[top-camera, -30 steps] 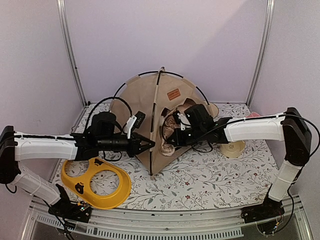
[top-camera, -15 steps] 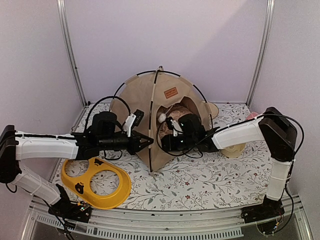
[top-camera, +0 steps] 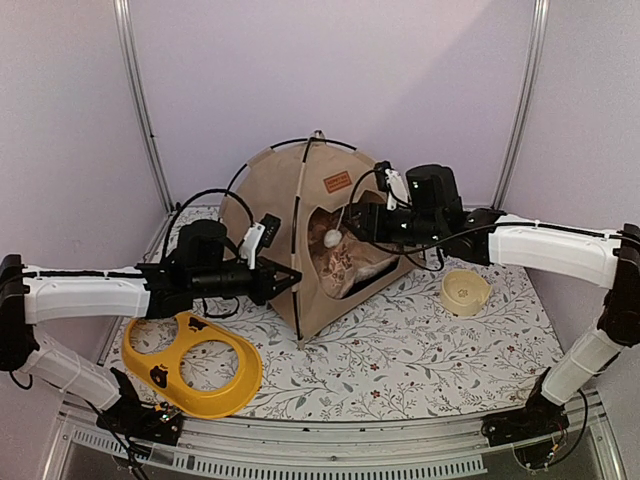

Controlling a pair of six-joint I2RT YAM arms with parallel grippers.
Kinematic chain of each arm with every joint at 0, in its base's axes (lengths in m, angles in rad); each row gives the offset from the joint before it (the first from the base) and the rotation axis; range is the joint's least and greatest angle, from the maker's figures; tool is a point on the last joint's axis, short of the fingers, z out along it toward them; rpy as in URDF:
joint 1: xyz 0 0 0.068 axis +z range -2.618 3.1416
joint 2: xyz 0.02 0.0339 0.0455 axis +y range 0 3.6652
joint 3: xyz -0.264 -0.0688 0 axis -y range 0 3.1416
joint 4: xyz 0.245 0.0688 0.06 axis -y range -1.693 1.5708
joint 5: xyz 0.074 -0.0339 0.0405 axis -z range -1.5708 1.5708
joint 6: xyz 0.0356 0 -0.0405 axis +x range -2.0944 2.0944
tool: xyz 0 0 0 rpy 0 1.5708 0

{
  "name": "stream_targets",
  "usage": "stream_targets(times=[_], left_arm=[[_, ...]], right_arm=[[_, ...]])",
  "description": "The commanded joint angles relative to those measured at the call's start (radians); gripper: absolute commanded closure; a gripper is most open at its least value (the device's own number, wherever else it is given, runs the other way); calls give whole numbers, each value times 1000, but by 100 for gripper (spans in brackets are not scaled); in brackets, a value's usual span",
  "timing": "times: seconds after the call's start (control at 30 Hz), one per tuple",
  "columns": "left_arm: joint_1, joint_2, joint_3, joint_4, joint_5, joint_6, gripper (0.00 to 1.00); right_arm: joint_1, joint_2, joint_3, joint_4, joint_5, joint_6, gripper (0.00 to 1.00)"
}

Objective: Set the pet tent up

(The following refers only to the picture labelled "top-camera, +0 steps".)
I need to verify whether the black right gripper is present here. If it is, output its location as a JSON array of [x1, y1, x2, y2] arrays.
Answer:
[[342, 202, 443, 247]]

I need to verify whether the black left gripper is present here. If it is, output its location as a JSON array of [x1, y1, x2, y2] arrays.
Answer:
[[191, 256, 301, 305]]

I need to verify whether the white fluffy cushion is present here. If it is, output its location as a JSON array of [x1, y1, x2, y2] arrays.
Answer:
[[308, 208, 398, 299]]

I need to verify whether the black tent pole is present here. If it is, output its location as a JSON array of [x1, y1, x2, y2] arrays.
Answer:
[[236, 140, 375, 223], [291, 130, 324, 347]]

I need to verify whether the beige fabric pet tent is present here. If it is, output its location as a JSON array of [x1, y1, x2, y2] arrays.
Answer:
[[231, 131, 413, 345]]

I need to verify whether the cream ceramic pet bowl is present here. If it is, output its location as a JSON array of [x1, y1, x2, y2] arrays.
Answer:
[[440, 270, 492, 317]]

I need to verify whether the yellow double bowl holder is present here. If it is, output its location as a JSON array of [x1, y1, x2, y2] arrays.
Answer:
[[121, 313, 263, 420]]

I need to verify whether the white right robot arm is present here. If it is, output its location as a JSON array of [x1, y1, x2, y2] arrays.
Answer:
[[344, 162, 639, 436]]

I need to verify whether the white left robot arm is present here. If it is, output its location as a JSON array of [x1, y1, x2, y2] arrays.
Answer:
[[1, 219, 302, 434]]

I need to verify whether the white pompom toy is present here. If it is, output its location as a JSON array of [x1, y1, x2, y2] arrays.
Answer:
[[323, 206, 346, 249]]

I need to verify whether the floral patterned table mat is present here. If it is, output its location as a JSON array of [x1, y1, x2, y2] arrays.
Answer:
[[102, 202, 571, 421]]

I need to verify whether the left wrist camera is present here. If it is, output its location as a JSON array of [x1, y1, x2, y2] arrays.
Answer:
[[238, 213, 281, 270]]

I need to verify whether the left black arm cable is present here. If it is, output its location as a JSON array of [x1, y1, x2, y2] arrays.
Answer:
[[162, 187, 256, 321]]

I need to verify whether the aluminium front rail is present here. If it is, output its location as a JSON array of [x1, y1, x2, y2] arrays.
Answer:
[[39, 394, 626, 480]]

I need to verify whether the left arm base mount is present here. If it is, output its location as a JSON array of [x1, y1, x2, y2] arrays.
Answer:
[[96, 368, 184, 446]]

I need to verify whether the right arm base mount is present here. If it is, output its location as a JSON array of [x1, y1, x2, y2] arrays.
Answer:
[[480, 384, 569, 446]]

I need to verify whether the right aluminium frame post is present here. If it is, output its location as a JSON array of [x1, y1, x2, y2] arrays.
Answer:
[[492, 0, 550, 209]]

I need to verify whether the aluminium frame post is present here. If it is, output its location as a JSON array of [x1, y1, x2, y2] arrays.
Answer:
[[492, 0, 550, 209], [112, 0, 170, 211]]

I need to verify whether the left aluminium frame post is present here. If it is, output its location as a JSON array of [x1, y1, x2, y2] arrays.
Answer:
[[112, 0, 170, 211]]

